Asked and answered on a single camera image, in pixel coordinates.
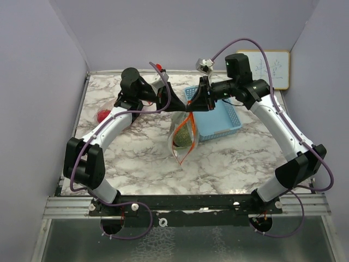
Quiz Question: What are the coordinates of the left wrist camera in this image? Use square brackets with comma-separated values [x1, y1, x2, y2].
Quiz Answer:
[150, 64, 169, 95]

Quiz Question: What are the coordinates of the small whiteboard with stand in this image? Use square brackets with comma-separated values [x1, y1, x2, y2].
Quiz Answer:
[237, 50, 290, 90]

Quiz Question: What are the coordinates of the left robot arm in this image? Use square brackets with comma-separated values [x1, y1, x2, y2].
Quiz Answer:
[63, 64, 186, 216]

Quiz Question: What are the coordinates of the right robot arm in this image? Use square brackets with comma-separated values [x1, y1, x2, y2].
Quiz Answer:
[186, 53, 327, 213]

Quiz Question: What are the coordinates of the light blue plastic basket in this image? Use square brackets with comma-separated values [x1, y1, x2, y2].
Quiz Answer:
[193, 100, 242, 142]

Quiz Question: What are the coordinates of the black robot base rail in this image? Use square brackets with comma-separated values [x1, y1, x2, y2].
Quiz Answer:
[89, 193, 282, 228]

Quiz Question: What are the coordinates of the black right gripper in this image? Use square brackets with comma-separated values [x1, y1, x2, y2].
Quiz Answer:
[185, 76, 237, 112]

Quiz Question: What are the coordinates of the bright red apple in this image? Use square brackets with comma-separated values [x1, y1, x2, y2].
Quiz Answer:
[97, 109, 111, 123]

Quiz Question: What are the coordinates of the clear zip bag orange zipper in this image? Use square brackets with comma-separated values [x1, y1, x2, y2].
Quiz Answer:
[94, 99, 116, 124]

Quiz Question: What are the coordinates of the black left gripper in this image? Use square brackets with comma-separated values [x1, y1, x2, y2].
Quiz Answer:
[136, 81, 186, 114]

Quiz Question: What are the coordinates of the green netted melon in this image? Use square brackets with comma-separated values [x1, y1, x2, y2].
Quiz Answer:
[173, 124, 192, 147]

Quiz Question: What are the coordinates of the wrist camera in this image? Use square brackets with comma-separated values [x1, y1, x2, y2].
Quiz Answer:
[196, 58, 214, 79]
[150, 64, 169, 95]

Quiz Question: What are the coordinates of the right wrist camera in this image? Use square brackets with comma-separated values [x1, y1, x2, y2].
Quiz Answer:
[196, 58, 214, 79]

